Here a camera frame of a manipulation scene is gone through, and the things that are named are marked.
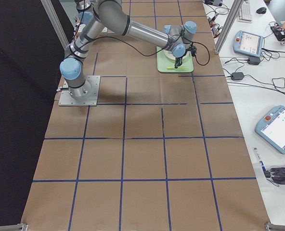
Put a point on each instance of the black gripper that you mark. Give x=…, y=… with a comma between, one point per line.
x=179, y=59

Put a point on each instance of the yellow plastic fork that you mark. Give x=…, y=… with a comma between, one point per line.
x=178, y=69

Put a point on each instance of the white round plate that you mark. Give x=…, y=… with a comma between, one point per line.
x=170, y=56

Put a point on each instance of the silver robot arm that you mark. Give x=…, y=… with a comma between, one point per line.
x=84, y=8
x=109, y=13

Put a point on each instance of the light green tray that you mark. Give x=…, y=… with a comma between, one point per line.
x=163, y=62

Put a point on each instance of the black power adapter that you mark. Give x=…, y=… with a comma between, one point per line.
x=236, y=76
x=253, y=61

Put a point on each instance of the far teach pendant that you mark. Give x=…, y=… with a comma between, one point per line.
x=248, y=43

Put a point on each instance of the teach pendant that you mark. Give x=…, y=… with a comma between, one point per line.
x=248, y=43
x=272, y=128

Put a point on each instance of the white keyboard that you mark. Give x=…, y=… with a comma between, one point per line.
x=244, y=14

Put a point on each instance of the black computer mouse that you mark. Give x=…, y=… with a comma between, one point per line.
x=261, y=10

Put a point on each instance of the near teach pendant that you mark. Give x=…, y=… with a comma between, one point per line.
x=272, y=128

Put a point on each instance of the dark folded cloth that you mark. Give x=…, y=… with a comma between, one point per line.
x=276, y=175

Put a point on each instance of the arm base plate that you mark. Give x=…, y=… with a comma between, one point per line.
x=105, y=30
x=87, y=95

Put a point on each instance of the aluminium frame post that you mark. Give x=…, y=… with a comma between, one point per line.
x=227, y=25

